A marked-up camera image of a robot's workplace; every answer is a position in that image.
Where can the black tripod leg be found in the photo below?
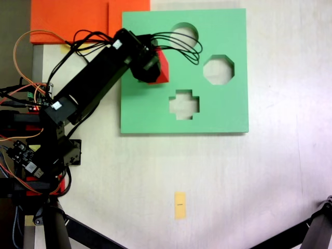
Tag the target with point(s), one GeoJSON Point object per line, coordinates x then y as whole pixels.
{"type": "Point", "coordinates": [55, 228]}
{"type": "Point", "coordinates": [317, 228]}

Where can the green shape sorter board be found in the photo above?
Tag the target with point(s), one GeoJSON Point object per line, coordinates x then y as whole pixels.
{"type": "Point", "coordinates": [145, 114]}

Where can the red square block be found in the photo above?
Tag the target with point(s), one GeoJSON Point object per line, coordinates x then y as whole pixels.
{"type": "Point", "coordinates": [164, 72]}

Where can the black controller circuit board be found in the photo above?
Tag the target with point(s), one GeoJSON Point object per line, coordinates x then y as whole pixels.
{"type": "Point", "coordinates": [23, 154]}

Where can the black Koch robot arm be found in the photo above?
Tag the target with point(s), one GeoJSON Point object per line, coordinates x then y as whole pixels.
{"type": "Point", "coordinates": [96, 75]}

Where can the red and black clamp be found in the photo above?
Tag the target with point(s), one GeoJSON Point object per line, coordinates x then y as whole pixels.
{"type": "Point", "coordinates": [33, 186]}
{"type": "Point", "coordinates": [23, 119]}

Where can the orange flat block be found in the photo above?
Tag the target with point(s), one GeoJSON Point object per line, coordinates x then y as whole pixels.
{"type": "Point", "coordinates": [70, 20]}

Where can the yellow paper label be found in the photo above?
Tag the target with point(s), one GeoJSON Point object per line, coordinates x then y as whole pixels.
{"type": "Point", "coordinates": [180, 207]}

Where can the small yellow tape piece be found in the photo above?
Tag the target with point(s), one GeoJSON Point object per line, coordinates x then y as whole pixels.
{"type": "Point", "coordinates": [63, 49]}

